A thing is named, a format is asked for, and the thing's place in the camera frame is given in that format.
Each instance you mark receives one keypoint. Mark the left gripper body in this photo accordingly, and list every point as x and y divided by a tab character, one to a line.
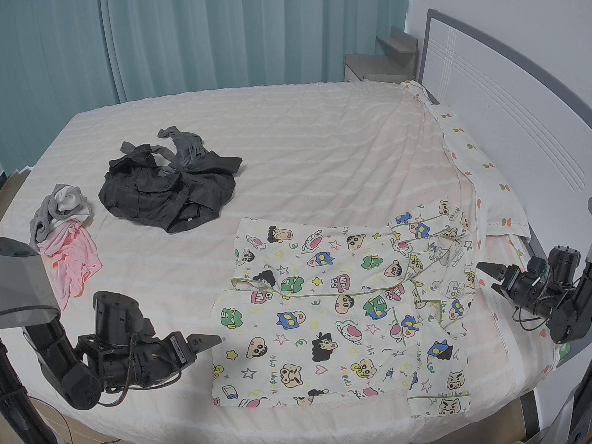
157	363

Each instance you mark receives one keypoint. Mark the pink striped garment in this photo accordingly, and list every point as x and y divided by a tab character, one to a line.
74	266

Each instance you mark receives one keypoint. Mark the black garment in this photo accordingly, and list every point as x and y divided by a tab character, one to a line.
152	197

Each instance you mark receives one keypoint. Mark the white printed pillow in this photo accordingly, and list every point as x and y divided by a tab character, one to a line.
490	192

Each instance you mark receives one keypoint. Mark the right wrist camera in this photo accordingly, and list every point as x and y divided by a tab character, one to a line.
538	266

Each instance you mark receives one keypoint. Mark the blue-green curtain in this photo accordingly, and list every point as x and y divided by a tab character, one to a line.
46	53
254	26

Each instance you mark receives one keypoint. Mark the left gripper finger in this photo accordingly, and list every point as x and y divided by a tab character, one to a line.
199	340
200	349

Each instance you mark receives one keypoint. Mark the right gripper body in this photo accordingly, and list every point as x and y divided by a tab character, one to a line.
522	292

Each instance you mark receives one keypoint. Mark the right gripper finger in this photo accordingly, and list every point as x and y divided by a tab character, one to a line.
497	280
495	269

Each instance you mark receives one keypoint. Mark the grey bedside table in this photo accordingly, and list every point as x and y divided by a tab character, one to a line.
374	65

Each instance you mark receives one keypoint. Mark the white printed pyjama top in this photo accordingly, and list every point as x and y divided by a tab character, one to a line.
333	317

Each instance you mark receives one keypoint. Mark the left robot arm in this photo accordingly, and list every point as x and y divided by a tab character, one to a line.
51	349

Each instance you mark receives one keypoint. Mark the bed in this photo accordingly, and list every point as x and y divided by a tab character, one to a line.
323	146

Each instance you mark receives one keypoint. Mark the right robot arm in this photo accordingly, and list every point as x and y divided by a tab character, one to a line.
571	312

